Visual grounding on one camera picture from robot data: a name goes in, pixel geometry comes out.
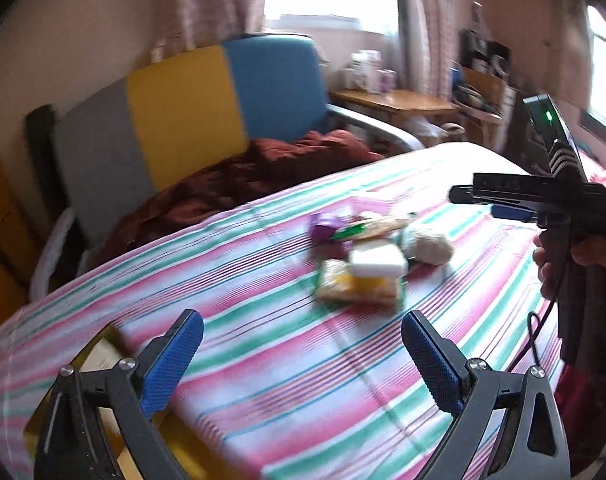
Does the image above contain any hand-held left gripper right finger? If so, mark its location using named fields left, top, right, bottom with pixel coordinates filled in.
left=400, top=310, right=571, bottom=480

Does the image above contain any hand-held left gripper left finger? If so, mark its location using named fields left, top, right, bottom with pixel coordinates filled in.
left=33, top=308, right=205, bottom=480

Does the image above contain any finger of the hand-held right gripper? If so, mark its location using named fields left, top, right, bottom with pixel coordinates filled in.
left=448, top=172, right=551, bottom=206
left=489, top=204, right=540, bottom=224

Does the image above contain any gold tin box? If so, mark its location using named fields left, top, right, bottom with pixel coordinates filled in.
left=23, top=322, right=254, bottom=480

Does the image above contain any white plastic bag bundle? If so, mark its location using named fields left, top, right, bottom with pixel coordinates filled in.
left=400, top=225, right=456, bottom=266

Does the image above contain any small purple packet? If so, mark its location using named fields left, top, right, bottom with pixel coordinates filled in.
left=310, top=211, right=348, bottom=243

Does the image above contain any person's right hand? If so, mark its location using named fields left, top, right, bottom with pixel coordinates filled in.
left=532, top=240, right=606, bottom=302

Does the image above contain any striped bed sheet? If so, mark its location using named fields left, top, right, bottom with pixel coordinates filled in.
left=0, top=141, right=584, bottom=480

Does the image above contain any wooden side table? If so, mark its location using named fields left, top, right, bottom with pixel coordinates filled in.
left=330, top=87, right=458, bottom=126

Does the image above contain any person's red clothing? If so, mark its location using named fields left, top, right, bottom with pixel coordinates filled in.
left=553, top=150, right=606, bottom=476

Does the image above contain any patterned pink curtain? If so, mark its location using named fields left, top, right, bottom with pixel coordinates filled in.
left=398, top=0, right=458, bottom=96
left=155, top=0, right=276, bottom=58

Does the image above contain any white carton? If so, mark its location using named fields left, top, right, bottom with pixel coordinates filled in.
left=350, top=50, right=384, bottom=92

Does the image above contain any dark red blanket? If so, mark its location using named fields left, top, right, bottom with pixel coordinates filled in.
left=90, top=130, right=388, bottom=261

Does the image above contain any black rolled mat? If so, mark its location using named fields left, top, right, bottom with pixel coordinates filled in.
left=25, top=104, right=58, bottom=196

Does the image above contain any black cable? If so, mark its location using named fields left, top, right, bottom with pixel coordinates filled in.
left=525, top=260, right=568, bottom=376

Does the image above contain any grey bed rail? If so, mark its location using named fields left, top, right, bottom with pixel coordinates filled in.
left=328, top=102, right=426, bottom=153

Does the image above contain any white bed rail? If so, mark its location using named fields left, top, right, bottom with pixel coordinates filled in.
left=30, top=207, right=78, bottom=301

